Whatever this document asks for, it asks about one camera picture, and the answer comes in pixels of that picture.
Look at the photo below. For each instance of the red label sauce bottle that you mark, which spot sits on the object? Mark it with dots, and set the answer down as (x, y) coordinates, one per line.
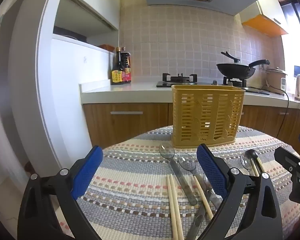
(127, 75)

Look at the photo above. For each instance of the wooden base cabinets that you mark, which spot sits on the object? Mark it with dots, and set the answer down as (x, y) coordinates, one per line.
(127, 127)

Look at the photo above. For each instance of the black wok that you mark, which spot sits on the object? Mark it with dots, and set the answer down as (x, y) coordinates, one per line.
(235, 70)

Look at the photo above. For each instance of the beige rice cooker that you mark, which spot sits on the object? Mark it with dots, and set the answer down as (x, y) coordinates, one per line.
(275, 77)

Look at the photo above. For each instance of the dark framed window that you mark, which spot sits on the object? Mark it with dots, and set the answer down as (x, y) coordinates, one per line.
(296, 17)

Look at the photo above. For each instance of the black gas stove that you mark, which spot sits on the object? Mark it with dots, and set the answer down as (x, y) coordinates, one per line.
(180, 81)

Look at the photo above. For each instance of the orange bottomed wall cabinet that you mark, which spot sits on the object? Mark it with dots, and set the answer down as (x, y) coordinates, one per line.
(265, 22)

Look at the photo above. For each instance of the black spatula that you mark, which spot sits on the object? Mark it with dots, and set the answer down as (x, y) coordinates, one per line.
(231, 56)

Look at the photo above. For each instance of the yellow plastic utensil basket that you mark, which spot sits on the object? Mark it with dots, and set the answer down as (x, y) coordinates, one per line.
(205, 116)

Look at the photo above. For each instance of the yellow label sauce bottle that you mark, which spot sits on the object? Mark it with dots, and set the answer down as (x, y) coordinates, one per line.
(117, 76)

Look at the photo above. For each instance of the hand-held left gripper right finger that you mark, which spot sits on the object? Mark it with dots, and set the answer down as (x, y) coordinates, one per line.
(212, 170)

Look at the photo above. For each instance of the striped woven tablecloth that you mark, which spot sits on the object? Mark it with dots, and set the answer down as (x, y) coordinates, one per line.
(135, 170)

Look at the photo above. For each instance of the red brown box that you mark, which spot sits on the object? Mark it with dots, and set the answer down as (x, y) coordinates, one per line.
(106, 47)

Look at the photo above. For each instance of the white kitchen counter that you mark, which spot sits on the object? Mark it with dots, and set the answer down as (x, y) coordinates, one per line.
(130, 92)

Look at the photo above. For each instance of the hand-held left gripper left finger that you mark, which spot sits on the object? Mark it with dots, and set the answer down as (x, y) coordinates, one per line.
(88, 166)

